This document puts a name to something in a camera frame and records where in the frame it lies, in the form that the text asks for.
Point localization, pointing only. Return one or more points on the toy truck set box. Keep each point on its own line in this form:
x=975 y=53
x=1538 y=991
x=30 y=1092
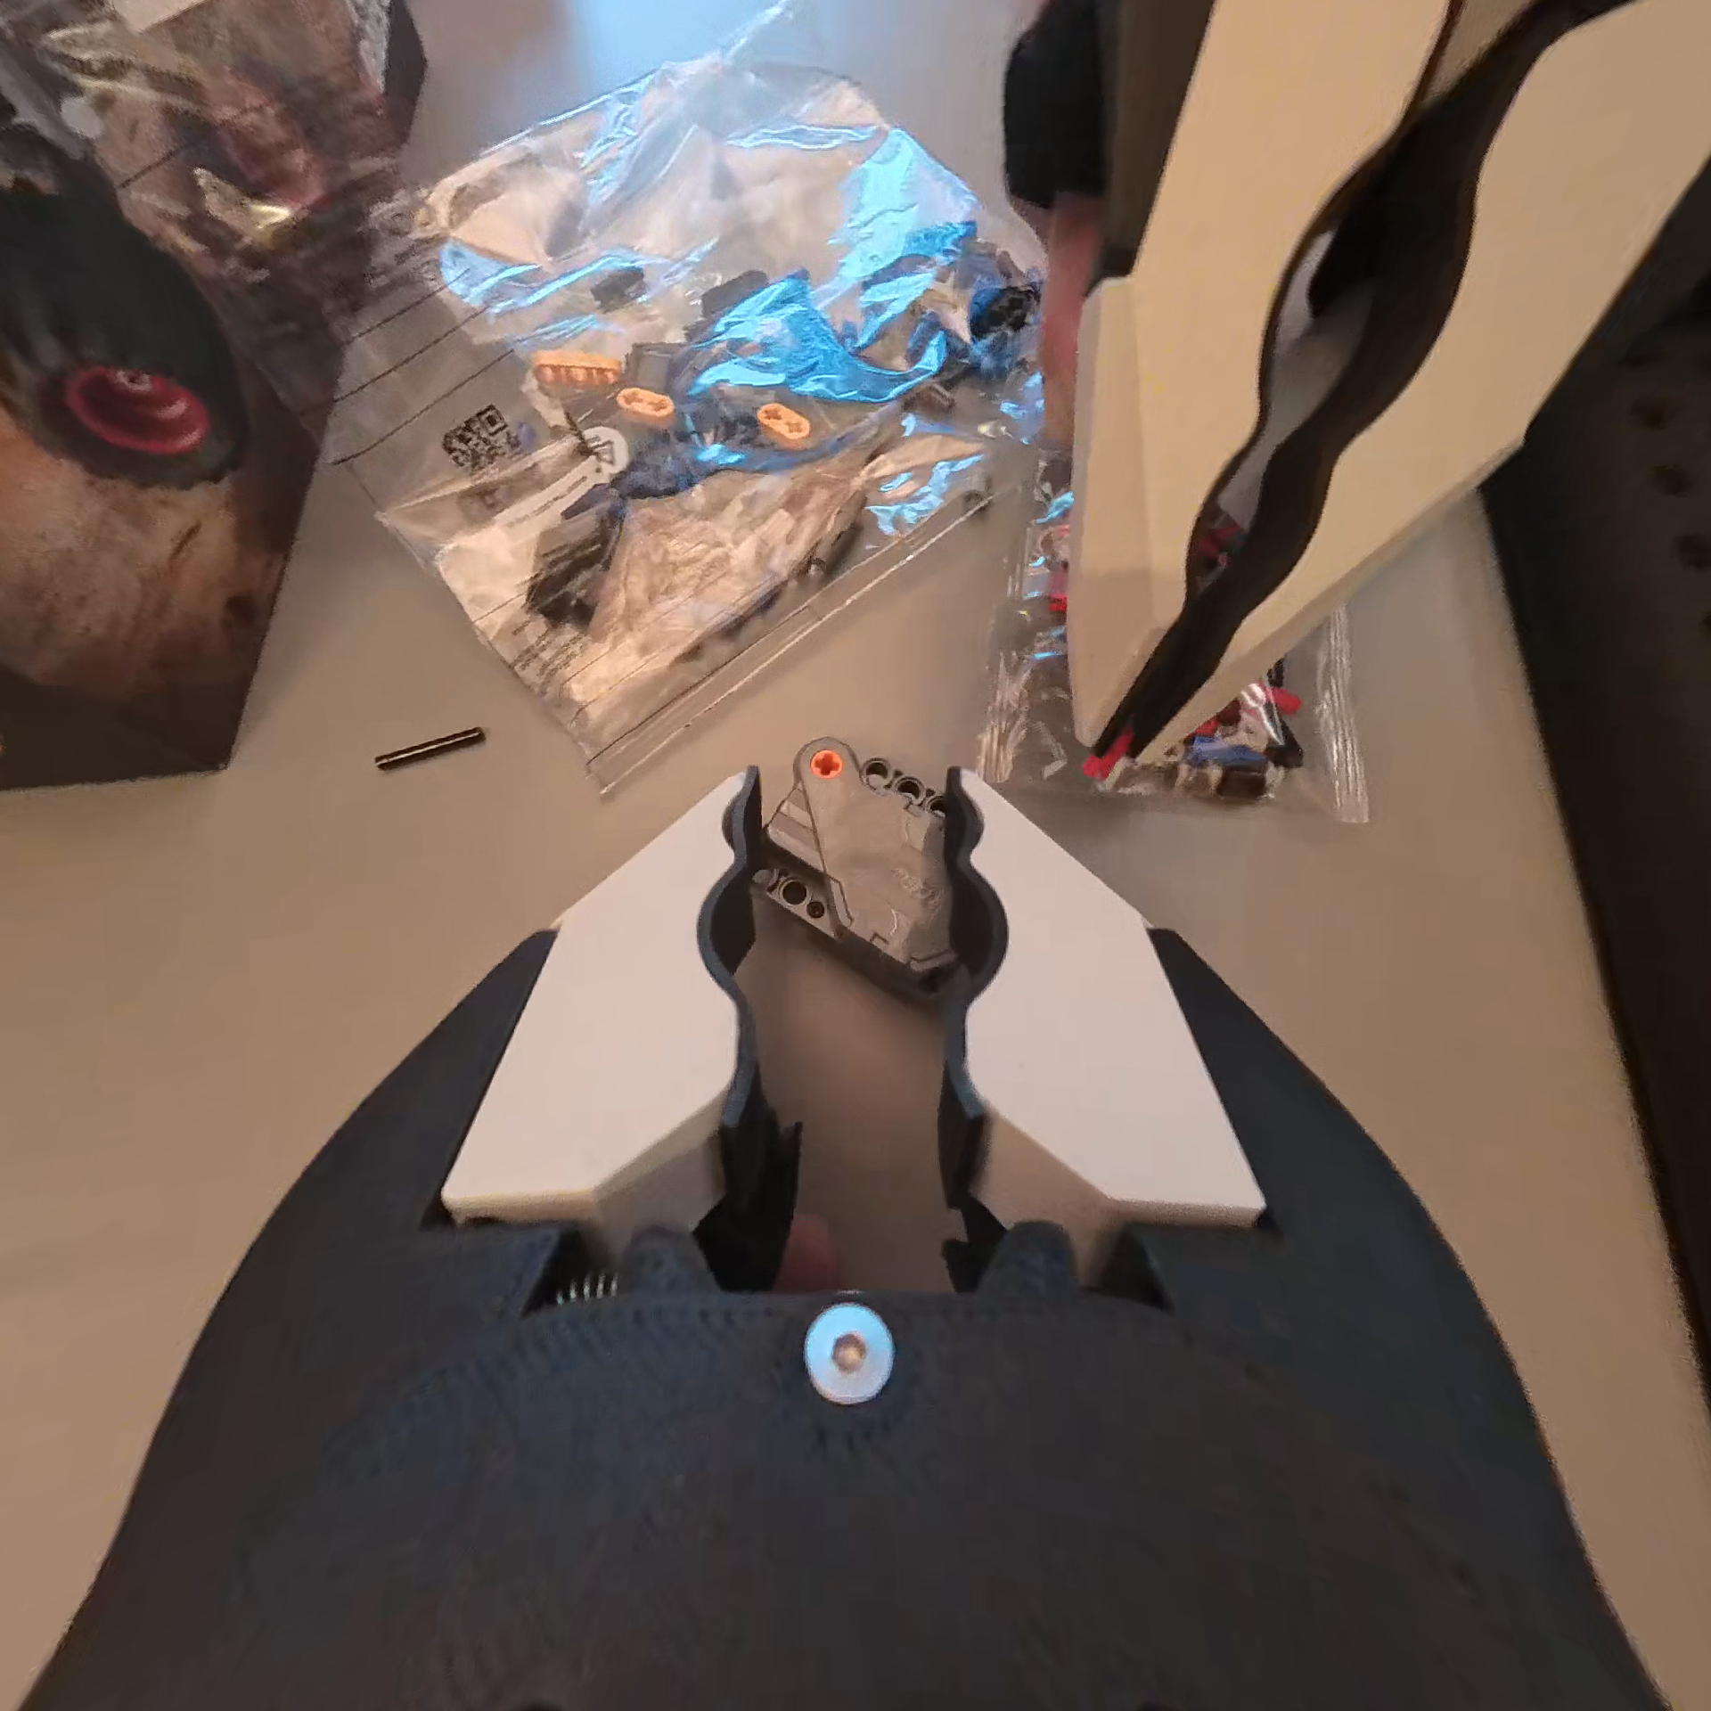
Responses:
x=121 y=535

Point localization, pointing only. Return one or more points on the clear bag of mixed parts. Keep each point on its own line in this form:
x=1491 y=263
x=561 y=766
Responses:
x=669 y=267

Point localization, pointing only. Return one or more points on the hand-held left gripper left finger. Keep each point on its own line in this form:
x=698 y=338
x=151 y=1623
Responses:
x=602 y=1069

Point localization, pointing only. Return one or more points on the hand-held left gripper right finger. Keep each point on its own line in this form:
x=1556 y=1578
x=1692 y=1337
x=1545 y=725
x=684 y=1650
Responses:
x=1108 y=1069

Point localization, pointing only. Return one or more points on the small red connector pin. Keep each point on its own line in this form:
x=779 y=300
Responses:
x=1108 y=764

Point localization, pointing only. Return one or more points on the grey toy motor block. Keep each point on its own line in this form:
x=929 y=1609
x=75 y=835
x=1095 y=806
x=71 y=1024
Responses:
x=867 y=869

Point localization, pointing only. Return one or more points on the person's right hand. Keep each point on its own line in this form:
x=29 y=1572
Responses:
x=1069 y=267

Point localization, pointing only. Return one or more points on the clear bag of small pins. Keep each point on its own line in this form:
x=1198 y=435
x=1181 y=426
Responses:
x=1029 y=642

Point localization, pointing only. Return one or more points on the dark perforated mat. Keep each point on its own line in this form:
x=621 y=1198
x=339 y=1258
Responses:
x=1644 y=935

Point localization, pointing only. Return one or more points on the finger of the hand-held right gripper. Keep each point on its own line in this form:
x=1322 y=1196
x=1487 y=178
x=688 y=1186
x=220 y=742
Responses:
x=1202 y=267
x=1577 y=201

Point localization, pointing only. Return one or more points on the short black axle rod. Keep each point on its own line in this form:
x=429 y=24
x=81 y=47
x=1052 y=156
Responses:
x=429 y=748

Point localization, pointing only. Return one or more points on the grey desk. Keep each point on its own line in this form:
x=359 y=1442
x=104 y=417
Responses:
x=199 y=1003

